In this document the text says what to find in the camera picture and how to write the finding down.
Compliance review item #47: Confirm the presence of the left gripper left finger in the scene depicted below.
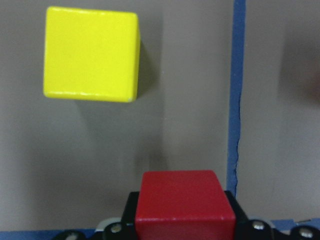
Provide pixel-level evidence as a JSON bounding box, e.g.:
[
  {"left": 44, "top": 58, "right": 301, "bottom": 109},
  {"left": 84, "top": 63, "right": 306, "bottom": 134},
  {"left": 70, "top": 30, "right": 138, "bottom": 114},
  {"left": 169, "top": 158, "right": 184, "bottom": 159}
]
[{"left": 121, "top": 191, "right": 140, "bottom": 225}]

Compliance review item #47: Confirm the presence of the red wooden block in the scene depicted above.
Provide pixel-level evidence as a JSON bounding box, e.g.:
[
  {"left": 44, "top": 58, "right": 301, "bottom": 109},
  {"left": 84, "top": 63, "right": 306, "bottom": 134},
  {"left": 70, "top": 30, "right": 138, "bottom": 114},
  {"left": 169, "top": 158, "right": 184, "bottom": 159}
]
[{"left": 135, "top": 170, "right": 236, "bottom": 240}]

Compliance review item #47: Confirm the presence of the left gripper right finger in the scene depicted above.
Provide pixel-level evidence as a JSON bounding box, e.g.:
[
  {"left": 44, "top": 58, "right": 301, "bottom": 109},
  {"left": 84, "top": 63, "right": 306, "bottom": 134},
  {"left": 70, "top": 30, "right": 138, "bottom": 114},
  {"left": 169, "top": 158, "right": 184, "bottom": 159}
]
[{"left": 224, "top": 190, "right": 249, "bottom": 224}]

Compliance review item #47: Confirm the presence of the yellow wooden block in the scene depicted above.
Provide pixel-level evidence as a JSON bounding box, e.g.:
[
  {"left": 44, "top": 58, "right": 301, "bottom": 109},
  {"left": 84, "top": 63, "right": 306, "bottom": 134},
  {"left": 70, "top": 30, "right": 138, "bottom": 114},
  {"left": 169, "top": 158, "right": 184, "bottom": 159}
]
[{"left": 43, "top": 6, "right": 141, "bottom": 103}]

